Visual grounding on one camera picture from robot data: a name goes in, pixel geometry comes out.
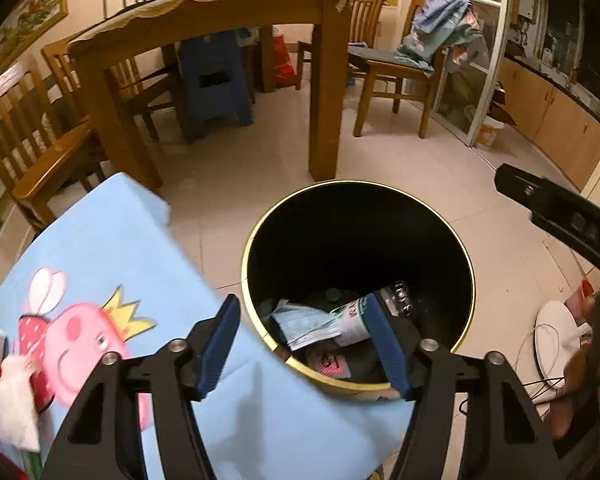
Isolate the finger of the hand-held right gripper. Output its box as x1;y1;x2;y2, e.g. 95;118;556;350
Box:
495;162;581;221

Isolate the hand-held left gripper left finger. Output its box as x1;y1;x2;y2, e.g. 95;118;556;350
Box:
40;294;242;480

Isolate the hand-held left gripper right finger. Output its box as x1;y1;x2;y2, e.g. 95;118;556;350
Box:
364;291;563;480

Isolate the black trash can gold rim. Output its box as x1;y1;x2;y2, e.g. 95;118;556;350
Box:
241;180;476;403

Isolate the white tissue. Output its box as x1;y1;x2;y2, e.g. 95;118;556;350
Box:
0;355;43;453

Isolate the white packet green print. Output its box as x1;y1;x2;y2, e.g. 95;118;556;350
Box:
330;296;376;347

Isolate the pink wrapper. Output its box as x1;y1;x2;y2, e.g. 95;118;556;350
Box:
307;350;353;380

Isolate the pink plastic object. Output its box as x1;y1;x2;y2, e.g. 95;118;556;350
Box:
564;279;597;317

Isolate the blue face mask packet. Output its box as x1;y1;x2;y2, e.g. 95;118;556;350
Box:
270;300;343;351

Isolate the wooden kitchen cabinet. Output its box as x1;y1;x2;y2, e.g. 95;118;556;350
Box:
497;55;600;191

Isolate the white round fan base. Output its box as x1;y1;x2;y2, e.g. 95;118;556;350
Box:
535;300;593;403

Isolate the blue cartoon printed cloth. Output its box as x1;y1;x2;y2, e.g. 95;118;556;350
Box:
0;172;416;480

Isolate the white framed glass door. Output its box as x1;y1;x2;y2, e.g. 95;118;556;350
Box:
397;0;516;148

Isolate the wooden chair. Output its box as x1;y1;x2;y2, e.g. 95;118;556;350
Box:
352;0;453;140
0;55;106;233
297;0;388;92
42;35;178;143

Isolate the pile of clothes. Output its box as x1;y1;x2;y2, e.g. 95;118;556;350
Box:
395;0;486;78

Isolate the wooden dining table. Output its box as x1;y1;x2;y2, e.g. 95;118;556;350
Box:
67;0;361;191

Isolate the blue plastic stool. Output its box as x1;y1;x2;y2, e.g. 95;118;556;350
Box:
177;32;255;143

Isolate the red plastic bag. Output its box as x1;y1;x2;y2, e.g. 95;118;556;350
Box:
272;30;298;88

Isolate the framed landscape painting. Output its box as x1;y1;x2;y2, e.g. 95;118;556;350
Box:
0;0;70;88

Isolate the thin cable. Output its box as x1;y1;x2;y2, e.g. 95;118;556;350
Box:
510;325;566;401

